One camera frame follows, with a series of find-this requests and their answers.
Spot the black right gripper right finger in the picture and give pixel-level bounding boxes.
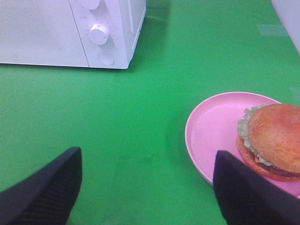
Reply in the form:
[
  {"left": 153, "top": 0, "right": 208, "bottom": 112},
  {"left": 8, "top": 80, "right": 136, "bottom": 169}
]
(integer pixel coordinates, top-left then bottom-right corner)
[{"left": 213, "top": 150, "right": 300, "bottom": 225}]

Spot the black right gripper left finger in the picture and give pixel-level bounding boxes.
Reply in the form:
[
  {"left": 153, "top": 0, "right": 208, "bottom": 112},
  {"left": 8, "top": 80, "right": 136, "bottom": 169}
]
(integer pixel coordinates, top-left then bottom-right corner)
[{"left": 0, "top": 147, "right": 83, "bottom": 225}]

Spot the burger with lettuce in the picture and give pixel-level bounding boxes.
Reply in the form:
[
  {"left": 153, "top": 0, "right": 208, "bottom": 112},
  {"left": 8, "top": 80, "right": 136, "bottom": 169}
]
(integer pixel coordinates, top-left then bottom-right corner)
[{"left": 236, "top": 104, "right": 300, "bottom": 181}]

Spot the pink round plate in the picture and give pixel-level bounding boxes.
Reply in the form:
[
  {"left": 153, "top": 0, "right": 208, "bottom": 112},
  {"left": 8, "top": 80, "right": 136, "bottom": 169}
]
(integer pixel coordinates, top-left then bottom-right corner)
[{"left": 185, "top": 91, "right": 300, "bottom": 197}]

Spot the round white door button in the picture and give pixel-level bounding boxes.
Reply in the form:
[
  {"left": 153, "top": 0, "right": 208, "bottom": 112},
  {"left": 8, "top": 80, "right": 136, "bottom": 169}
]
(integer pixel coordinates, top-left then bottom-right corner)
[{"left": 98, "top": 52, "right": 114, "bottom": 66}]

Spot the lower white microwave knob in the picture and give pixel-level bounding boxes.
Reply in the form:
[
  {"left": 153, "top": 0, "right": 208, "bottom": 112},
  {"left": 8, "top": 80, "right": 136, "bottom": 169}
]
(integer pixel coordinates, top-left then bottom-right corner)
[{"left": 89, "top": 24, "right": 110, "bottom": 45}]

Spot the white microwave knob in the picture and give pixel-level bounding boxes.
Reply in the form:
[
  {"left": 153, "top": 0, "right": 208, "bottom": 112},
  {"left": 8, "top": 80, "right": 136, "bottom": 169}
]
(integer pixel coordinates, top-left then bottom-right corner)
[
  {"left": 89, "top": 24, "right": 110, "bottom": 45},
  {"left": 80, "top": 0, "right": 101, "bottom": 10}
]

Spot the white microwave oven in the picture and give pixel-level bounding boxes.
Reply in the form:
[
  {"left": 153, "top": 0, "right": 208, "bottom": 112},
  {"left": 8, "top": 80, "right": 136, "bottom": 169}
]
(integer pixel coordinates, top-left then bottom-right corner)
[{"left": 0, "top": 0, "right": 147, "bottom": 70}]

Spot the upper white microwave knob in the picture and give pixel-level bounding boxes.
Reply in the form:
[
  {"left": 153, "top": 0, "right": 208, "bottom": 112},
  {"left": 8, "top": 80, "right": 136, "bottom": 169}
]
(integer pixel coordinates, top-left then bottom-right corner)
[{"left": 80, "top": 0, "right": 101, "bottom": 10}]

